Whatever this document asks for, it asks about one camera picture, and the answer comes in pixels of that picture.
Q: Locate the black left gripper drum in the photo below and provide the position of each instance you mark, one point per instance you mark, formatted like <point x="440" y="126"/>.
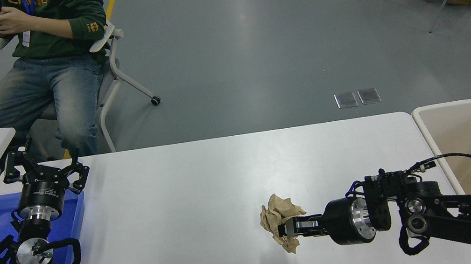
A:
<point x="39" y="193"/>

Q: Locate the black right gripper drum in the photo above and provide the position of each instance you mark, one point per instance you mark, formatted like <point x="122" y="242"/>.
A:
<point x="339" y="224"/>

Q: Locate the tan paper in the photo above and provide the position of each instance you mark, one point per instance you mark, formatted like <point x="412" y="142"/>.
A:
<point x="278" y="210"/>

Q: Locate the person's left hand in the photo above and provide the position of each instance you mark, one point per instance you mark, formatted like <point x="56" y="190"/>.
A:
<point x="15" y="19"/>

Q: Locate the white wheeled office chair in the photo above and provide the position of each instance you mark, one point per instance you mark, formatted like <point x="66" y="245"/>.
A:
<point x="114" y="66"/>

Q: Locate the silver floor plate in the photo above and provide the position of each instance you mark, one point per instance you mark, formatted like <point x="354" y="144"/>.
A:
<point x="346" y="100"/>
<point x="369" y="95"/>

